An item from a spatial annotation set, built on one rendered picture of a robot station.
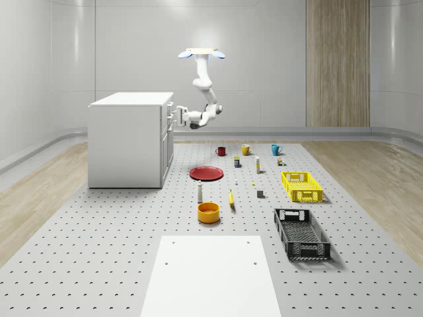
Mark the red plate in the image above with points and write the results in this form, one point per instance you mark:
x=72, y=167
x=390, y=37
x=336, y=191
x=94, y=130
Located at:
x=206, y=174

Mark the yellow bowl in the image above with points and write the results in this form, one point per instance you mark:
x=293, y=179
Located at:
x=208, y=216

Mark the white cabinet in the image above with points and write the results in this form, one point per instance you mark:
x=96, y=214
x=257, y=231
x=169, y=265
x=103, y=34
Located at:
x=125, y=142

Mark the flat-sided can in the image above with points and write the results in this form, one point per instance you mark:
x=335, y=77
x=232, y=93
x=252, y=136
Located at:
x=237, y=162

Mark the dark grey basket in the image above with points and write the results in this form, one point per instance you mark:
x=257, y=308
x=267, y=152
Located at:
x=309, y=251

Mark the drone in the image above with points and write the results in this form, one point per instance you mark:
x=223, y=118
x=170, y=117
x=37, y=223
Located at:
x=201, y=50

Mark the yellow white box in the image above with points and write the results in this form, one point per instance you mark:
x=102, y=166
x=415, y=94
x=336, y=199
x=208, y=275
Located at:
x=257, y=165

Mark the red mug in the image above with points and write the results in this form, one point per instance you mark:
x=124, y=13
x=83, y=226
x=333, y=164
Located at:
x=221, y=152

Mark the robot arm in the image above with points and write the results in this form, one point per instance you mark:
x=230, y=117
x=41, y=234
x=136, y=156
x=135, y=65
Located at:
x=202, y=77

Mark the banana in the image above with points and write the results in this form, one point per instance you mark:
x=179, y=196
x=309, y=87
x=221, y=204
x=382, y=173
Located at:
x=231, y=199

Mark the yellow mug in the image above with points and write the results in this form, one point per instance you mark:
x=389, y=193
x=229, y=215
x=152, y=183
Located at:
x=245, y=150

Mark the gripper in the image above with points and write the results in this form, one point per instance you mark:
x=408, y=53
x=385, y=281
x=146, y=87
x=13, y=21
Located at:
x=183, y=115

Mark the white board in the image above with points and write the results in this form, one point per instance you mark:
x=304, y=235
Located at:
x=209, y=277

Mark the blue mug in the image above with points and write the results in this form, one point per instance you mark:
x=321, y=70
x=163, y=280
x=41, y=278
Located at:
x=275, y=150

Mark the grey cube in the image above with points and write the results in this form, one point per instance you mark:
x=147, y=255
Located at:
x=260, y=193

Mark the small white bottle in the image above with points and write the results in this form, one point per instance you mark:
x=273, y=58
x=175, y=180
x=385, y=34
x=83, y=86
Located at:
x=200, y=193

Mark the puzzle cube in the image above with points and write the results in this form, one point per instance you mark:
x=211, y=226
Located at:
x=281, y=162

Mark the yellow basket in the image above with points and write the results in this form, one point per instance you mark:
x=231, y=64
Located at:
x=305, y=195

